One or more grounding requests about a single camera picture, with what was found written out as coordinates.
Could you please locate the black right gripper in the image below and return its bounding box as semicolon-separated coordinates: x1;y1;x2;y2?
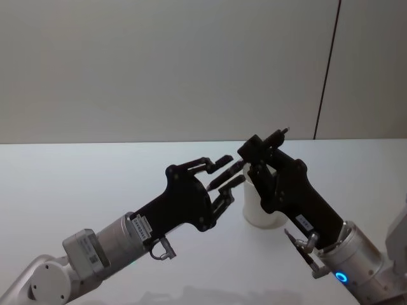
237;134;347;251

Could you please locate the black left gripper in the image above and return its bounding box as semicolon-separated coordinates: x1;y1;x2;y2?
132;154;247;246

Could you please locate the black pen with pointed tip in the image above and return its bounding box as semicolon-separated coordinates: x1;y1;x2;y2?
205;159;245;192

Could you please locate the white cup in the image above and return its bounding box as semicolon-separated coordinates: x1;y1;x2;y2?
242;166;287;229

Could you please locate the right gripper's thin dark cable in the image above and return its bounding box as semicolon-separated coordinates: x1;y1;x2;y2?
284;228;329;280

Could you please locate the gripper's thin dark cable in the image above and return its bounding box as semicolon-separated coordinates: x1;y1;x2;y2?
284;228;329;280
148;236;177;262

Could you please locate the left gripper's thin dark cable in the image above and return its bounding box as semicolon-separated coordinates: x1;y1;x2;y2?
148;236;177;262

